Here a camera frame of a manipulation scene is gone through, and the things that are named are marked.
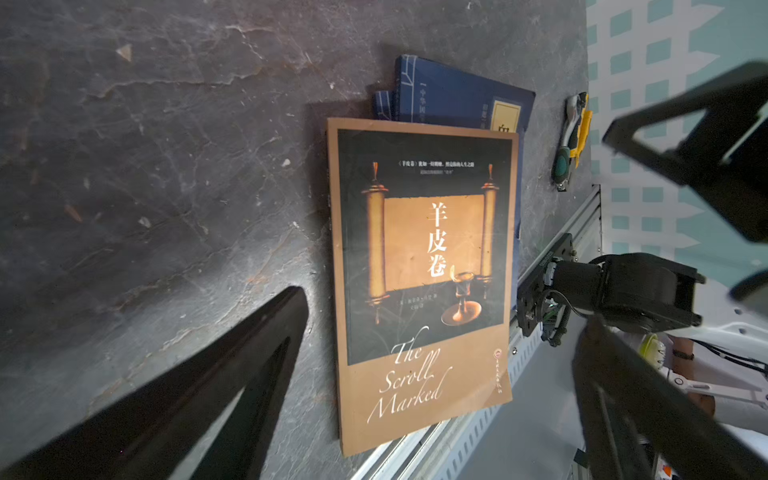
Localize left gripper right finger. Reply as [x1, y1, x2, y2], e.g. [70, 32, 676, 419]
[572, 318, 767, 479]

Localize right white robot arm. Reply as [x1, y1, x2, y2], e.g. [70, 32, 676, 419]
[516, 61, 767, 371]

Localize blue yellow-label book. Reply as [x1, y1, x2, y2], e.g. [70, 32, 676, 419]
[370, 53, 537, 241]

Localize brown lamp cover book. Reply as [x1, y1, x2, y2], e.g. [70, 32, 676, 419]
[327, 118, 521, 456]

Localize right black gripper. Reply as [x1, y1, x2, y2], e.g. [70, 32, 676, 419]
[602, 61, 767, 243]

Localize yellow green pliers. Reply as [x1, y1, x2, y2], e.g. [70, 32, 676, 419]
[551, 92, 593, 192]

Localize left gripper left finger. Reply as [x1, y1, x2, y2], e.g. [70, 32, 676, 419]
[1, 286, 309, 479]

